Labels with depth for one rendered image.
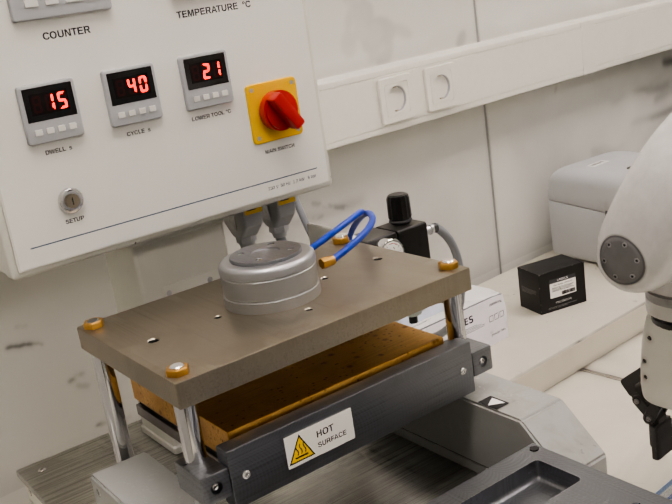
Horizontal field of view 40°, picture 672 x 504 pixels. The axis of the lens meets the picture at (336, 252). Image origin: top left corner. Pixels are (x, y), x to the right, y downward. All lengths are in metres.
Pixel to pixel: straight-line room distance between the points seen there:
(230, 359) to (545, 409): 0.27
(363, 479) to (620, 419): 0.53
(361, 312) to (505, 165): 1.06
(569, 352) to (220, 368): 0.83
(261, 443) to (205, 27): 0.38
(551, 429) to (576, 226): 0.99
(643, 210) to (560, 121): 1.04
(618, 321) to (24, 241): 0.96
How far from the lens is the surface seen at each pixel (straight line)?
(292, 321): 0.70
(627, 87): 2.03
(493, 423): 0.78
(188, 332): 0.71
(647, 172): 0.83
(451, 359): 0.75
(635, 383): 1.04
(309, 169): 0.92
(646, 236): 0.83
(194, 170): 0.85
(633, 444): 1.23
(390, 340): 0.77
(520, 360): 1.36
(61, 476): 0.96
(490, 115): 1.69
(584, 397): 1.34
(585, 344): 1.42
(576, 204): 1.71
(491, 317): 1.40
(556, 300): 1.52
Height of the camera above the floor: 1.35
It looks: 16 degrees down
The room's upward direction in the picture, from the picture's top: 9 degrees counter-clockwise
